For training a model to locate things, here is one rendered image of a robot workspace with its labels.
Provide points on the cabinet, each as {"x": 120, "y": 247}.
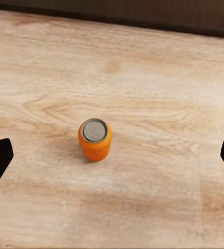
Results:
{"x": 204, "y": 17}

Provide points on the can of soda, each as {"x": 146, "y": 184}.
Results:
{"x": 95, "y": 138}

